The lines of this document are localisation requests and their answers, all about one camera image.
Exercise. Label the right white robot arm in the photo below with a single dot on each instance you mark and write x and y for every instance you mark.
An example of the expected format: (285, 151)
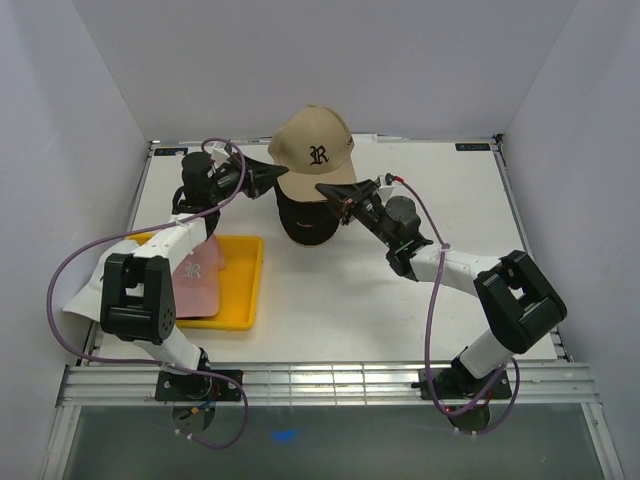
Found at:
(518, 301)

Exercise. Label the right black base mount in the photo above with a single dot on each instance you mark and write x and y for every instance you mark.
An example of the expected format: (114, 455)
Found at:
(449, 385)

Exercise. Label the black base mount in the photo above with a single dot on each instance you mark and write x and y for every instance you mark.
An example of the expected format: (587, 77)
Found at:
(449, 385)
(200, 385)

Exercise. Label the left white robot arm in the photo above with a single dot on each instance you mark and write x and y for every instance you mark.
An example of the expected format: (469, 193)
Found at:
(137, 299)

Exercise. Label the beige baseball cap black R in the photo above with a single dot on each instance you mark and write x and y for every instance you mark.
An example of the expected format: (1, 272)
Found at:
(316, 146)

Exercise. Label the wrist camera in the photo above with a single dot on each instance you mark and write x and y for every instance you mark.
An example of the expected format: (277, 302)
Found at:
(386, 182)
(218, 153)

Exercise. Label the pink baseball cap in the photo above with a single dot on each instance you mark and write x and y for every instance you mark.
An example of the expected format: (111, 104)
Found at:
(196, 281)

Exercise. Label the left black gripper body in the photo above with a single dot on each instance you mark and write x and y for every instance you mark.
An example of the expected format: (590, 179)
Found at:
(227, 181)

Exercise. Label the white NY baseball cap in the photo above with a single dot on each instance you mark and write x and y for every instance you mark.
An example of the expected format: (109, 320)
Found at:
(87, 302)

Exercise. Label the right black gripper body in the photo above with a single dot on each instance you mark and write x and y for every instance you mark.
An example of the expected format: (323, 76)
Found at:
(369, 212)

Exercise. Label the aluminium front rail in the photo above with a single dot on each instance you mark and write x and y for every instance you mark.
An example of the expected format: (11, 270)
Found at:
(324, 384)

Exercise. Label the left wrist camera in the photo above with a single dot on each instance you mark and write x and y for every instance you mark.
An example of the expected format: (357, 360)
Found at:
(218, 153)

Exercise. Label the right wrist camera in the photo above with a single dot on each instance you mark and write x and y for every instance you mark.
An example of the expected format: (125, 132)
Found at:
(386, 182)

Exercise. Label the black baseball cap gold R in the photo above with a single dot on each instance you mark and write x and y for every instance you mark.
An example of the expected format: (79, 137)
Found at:
(306, 223)

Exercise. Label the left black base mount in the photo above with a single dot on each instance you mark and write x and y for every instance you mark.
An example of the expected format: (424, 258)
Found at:
(200, 385)

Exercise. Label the yellow plastic tray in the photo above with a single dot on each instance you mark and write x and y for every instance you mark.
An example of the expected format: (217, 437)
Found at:
(239, 286)

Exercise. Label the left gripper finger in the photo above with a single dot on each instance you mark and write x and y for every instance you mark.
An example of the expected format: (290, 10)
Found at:
(260, 185)
(261, 172)

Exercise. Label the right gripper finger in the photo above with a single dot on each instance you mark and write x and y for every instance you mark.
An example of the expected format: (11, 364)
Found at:
(346, 194)
(344, 212)

